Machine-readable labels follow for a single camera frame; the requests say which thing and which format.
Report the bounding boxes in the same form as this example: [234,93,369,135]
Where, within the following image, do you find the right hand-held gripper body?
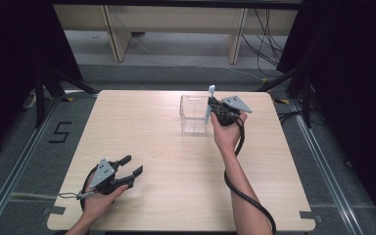
[210,95,254,128]

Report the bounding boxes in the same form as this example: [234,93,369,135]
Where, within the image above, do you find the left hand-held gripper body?
[89,158,129,197]

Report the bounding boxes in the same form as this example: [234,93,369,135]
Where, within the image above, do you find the light blue toothbrush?
[203,84,216,126]

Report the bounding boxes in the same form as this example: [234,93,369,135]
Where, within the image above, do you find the clear plastic container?
[178,94,212,134]

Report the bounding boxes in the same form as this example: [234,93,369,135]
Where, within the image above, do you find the person's right hand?
[210,109,249,155]

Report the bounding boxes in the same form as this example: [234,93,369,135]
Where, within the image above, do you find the person's left hand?
[81,172,129,223]

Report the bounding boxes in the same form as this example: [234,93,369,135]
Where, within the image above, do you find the grey tape piece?
[42,205,68,216]
[299,211,324,224]

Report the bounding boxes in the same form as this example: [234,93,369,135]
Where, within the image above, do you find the black metal stand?
[256,64,313,129]
[33,64,100,129]

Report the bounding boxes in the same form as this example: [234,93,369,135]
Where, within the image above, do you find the beige wooden desk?
[52,4,299,65]

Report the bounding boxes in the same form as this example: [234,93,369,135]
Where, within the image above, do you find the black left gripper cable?
[79,165,100,212]

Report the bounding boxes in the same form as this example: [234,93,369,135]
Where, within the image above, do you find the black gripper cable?
[79,165,100,212]
[222,117,278,235]

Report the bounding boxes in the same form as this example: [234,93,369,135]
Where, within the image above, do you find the silver cable plug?
[58,190,96,201]

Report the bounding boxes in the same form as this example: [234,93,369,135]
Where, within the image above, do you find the black floor cable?
[276,110,308,126]

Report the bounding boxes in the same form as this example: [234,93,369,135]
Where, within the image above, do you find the black hanging cables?
[240,8,289,78]

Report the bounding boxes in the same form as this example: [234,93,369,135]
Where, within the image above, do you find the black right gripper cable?
[222,117,278,235]

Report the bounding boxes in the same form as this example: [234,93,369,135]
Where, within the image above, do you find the metal floor rail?
[288,98,367,235]
[0,96,64,235]

